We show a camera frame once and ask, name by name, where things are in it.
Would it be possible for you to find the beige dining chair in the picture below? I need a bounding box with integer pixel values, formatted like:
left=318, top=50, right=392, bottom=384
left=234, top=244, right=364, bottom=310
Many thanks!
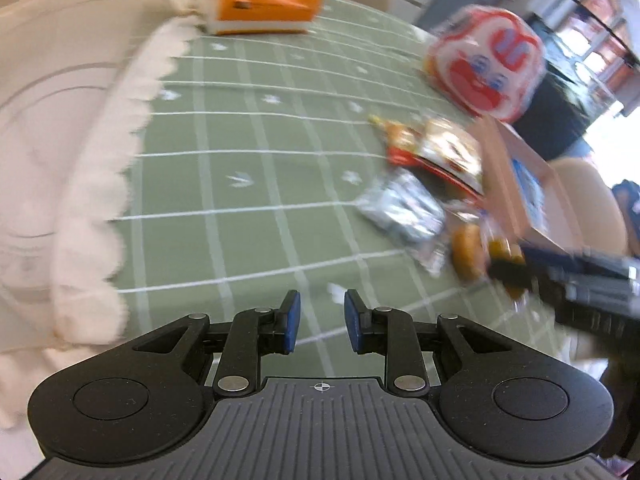
left=550, top=157, right=631, bottom=256

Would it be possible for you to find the black fish tank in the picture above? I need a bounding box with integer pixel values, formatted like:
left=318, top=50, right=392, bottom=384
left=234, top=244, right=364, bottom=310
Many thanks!
left=520, top=10, right=616, bottom=161

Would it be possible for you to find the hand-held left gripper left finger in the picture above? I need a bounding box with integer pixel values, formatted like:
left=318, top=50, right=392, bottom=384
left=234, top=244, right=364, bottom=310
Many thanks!
left=132, top=289, right=302, bottom=400

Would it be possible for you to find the pink cardboard box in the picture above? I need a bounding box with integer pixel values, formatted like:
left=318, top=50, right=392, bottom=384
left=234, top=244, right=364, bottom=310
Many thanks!
left=472, top=114, right=588, bottom=253

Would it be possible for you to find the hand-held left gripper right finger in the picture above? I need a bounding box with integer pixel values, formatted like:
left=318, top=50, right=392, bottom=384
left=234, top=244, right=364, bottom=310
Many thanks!
left=344, top=288, right=506, bottom=400

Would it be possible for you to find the red white rabbit face bag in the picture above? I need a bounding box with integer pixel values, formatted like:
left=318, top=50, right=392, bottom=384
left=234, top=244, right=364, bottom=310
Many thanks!
left=424, top=4, right=547, bottom=123

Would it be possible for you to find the green checked tablecloth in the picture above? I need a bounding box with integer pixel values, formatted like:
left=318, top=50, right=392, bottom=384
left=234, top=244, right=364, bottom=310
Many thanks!
left=107, top=0, right=566, bottom=391

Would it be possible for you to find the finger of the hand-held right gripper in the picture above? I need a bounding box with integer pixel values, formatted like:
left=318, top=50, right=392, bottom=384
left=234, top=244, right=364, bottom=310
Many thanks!
left=487, top=244, right=568, bottom=293

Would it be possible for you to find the flatbread packet with red label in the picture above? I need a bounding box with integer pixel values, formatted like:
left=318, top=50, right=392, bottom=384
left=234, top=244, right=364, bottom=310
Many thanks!
left=417, top=117, right=485, bottom=196

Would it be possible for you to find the white lace-edged cover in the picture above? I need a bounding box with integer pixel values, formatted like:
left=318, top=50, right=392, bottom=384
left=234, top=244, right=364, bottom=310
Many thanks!
left=0, top=0, right=201, bottom=431

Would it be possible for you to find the blue white snack packet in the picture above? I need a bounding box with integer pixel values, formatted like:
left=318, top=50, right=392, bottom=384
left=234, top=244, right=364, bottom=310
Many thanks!
left=510, top=157, right=551, bottom=233

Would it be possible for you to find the silver foil snack packet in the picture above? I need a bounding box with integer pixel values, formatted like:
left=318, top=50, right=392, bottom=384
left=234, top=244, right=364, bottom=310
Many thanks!
left=357, top=169, right=448, bottom=276

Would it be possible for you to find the yellow red snack packet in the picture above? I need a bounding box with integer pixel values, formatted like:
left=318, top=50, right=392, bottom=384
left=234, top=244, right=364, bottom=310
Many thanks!
left=369, top=114, right=423, bottom=167

